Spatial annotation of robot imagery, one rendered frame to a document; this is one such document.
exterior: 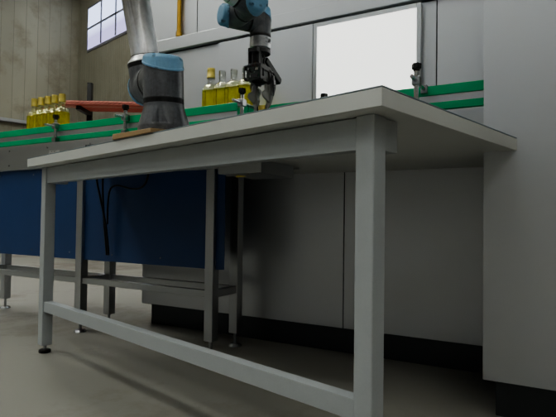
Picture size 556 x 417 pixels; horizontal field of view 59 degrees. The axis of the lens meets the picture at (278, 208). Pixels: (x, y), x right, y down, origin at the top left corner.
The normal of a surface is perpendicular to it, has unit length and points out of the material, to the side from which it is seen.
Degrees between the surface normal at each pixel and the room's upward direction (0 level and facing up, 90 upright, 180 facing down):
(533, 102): 90
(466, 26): 90
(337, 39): 90
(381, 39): 90
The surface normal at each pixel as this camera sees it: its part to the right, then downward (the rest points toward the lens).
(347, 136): -0.69, -0.03
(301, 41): -0.49, -0.03
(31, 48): 0.73, 0.00
